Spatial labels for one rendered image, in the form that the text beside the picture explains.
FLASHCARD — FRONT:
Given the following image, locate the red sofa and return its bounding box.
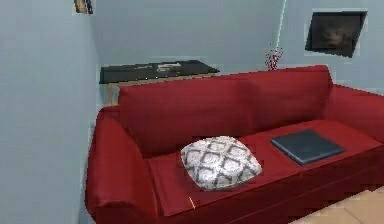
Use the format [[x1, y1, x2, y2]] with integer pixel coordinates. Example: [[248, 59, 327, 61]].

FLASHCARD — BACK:
[[84, 64, 384, 224]]

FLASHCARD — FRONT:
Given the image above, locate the black top wooden table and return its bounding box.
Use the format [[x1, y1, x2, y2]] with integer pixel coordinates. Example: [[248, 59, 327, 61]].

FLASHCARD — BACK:
[[99, 59, 221, 106]]

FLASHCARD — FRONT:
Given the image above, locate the dark framed wall picture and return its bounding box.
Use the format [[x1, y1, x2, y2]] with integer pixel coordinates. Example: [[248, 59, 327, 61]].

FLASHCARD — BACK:
[[304, 10, 368, 59]]

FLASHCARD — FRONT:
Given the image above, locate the small brown framed wall picture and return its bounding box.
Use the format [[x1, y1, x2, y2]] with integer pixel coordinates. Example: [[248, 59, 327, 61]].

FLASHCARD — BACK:
[[73, 0, 95, 15]]

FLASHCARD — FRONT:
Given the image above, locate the white object on table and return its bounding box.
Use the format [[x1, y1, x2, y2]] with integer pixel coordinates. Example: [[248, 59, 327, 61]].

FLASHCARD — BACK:
[[156, 62, 183, 73]]

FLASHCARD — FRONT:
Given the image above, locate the dark grey closed laptop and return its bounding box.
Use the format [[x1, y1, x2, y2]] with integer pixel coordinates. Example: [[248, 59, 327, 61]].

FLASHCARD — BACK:
[[269, 129, 346, 166]]

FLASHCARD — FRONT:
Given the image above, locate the white grey patterned pillow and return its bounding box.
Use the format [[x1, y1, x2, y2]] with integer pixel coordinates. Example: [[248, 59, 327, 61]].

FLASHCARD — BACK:
[[180, 135, 263, 192]]

